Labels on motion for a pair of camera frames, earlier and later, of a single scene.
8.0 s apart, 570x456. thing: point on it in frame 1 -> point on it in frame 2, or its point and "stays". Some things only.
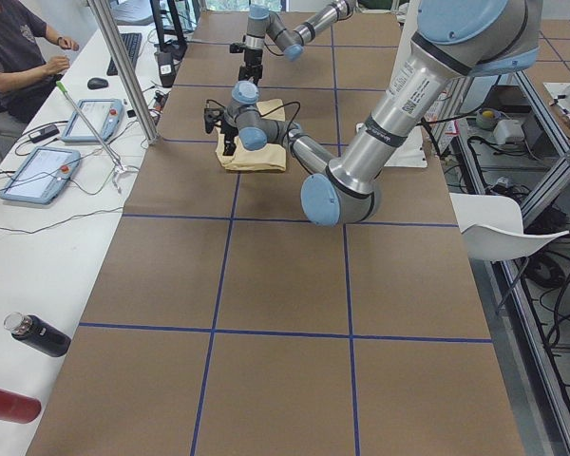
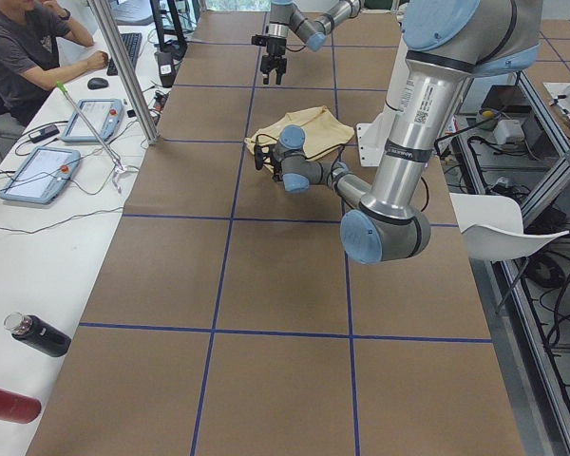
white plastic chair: (493, 227) stays
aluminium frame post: (104, 19) stays
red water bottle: (5, 405) stays
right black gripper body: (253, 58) -> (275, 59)
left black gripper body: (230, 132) -> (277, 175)
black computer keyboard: (131, 42) stays
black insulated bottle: (37, 332) stays
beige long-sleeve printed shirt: (272, 158) -> (322, 130)
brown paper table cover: (223, 323) stays
